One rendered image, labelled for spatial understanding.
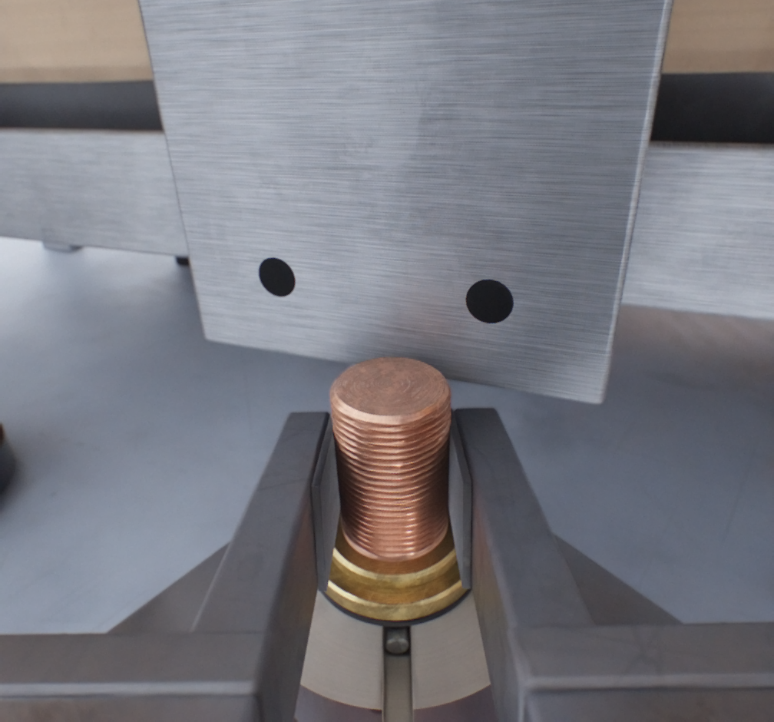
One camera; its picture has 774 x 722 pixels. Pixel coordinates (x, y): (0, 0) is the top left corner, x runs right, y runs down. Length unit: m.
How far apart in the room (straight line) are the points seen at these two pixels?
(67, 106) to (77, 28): 0.04
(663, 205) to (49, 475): 0.32
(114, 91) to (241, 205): 0.17
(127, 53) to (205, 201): 0.15
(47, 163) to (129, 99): 0.05
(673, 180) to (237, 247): 0.13
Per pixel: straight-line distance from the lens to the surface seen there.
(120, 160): 0.26
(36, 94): 0.36
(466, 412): 0.15
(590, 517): 0.29
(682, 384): 0.41
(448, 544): 0.16
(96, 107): 0.33
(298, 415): 0.15
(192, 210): 0.17
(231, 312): 0.18
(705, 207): 0.19
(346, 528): 0.16
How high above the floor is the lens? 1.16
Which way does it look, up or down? 27 degrees up
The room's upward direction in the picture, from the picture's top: 178 degrees clockwise
